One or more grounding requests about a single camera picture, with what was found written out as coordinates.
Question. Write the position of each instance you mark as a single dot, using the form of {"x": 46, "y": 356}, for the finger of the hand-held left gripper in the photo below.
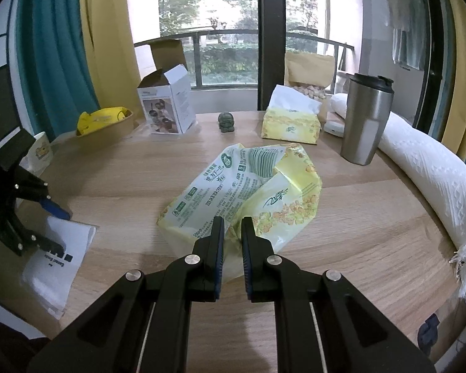
{"x": 31, "y": 241}
{"x": 42, "y": 194}

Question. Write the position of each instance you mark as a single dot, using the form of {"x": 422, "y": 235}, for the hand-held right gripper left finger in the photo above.
{"x": 217, "y": 256}

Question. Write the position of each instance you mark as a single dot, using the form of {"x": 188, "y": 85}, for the white printed carton box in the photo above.
{"x": 167, "y": 105}

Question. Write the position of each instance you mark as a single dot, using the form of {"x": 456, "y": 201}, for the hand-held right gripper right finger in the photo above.
{"x": 247, "y": 256}

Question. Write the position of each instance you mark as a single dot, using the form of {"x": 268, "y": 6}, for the teal curtain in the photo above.
{"x": 54, "y": 46}

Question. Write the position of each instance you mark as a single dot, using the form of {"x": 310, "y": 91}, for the rolled white fringed towel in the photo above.
{"x": 431, "y": 167}

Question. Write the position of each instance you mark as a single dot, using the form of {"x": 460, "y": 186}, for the small green figurine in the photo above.
{"x": 226, "y": 122}

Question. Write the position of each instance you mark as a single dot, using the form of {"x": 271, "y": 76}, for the stainless steel tumbler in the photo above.
{"x": 367, "y": 124}

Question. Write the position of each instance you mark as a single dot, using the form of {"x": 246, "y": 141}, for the black balcony railing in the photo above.
{"x": 225, "y": 32}

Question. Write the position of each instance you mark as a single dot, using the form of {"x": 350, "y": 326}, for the yellow plastic bag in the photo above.
{"x": 99, "y": 118}

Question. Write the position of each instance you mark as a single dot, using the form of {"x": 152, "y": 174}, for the blue slipper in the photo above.
{"x": 429, "y": 334}

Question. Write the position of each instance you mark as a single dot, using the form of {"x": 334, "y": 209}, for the hanging clothes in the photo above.
{"x": 407, "y": 35}

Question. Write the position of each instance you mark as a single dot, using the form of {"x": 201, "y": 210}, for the yellow-green tissue wrapper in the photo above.
{"x": 217, "y": 186}

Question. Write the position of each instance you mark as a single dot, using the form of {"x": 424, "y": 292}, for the black window frame post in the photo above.
{"x": 272, "y": 39}

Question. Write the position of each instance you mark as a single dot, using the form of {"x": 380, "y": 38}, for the white mug with yellow print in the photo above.
{"x": 42, "y": 151}

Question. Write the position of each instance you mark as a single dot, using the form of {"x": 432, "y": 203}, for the yellow curtain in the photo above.
{"x": 464, "y": 66}
{"x": 108, "y": 39}

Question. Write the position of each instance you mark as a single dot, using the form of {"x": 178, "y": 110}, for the white packet with black squares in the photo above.
{"x": 58, "y": 276}

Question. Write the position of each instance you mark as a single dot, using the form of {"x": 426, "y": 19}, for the yellow tissue pack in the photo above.
{"x": 291, "y": 128}

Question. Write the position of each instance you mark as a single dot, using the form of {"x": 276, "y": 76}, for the kraft paper snack bag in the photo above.
{"x": 308, "y": 68}

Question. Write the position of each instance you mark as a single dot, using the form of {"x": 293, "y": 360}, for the brown cardboard tray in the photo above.
{"x": 108, "y": 132}

